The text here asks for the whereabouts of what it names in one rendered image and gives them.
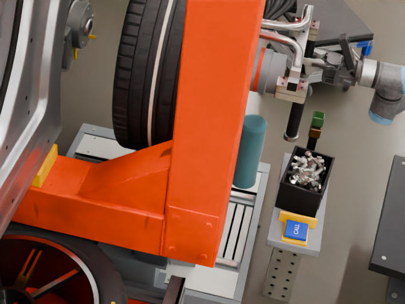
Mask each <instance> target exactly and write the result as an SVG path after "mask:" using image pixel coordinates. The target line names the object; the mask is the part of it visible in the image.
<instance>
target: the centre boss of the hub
mask: <svg viewBox="0 0 405 304"><path fill-rule="evenodd" d="M92 28H93V19H92V18H91V17H87V18H86V21H85V24H84V36H90V34H91V32H92Z"/></svg>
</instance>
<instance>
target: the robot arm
mask: <svg viewBox="0 0 405 304"><path fill-rule="evenodd" d="M339 44H340V46H341V49H342V52H343V55H344V56H342V55H340V54H338V53H336V52H333V51H331V50H329V49H324V48H315V49H314V52H313V57H312V59H311V58H305V57H304V58H303V64H304V68H305V73H306V75H311V74H312V73H313V72H314V71H321V70H323V72H322V78H321V80H322V83H326V84H332V85H335V86H337V83H340V84H346V85H350V86H355V84H356V82H357V84H358V85H359V86H365V87H370V88H374V89H375V92H374V96H373V99H372V102H371V105H370V107H369V112H368V114H369V117H370V118H371V119H372V120H373V121H374V122H376V123H378V124H381V125H389V124H391V123H393V121H394V120H395V116H396V115H397V114H399V113H401V112H403V111H405V66H402V65H401V66H400V65H394V64H390V63H385V62H379V61H376V60H370V59H363V61H361V60H358V61H357V64H356V59H355V57H354V54H353V50H352V47H351V43H350V38H349V37H348V34H347V33H342V34H340V38H339ZM325 81H329V82H332V83H328V82H325Z"/></svg>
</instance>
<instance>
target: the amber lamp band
mask: <svg viewBox="0 0 405 304"><path fill-rule="evenodd" d="M321 131H322V128H321V129H320V130H319V129H316V128H312V125H311V124H310V128H309V134H308V137H311V138H317V139H319V138H320V135H321Z"/></svg>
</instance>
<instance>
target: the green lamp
mask: <svg viewBox="0 0 405 304"><path fill-rule="evenodd" d="M324 120H325V113H324V112H318V111H314V113H313V116H312V122H311V125H312V126H315V127H320V128H322V127H323V124H324Z"/></svg>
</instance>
